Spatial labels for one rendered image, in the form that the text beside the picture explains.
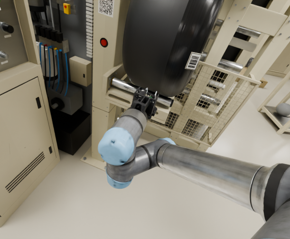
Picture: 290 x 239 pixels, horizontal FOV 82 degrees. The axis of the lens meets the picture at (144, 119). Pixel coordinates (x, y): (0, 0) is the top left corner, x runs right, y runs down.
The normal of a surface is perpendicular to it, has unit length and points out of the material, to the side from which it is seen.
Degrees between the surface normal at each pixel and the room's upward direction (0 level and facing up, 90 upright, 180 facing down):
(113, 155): 83
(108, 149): 83
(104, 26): 90
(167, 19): 71
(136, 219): 0
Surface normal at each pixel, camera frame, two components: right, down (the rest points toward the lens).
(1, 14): 0.93, 0.36
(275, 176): -0.56, -0.74
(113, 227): 0.22, -0.72
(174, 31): -0.25, 0.40
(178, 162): -0.83, -0.23
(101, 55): -0.31, 0.58
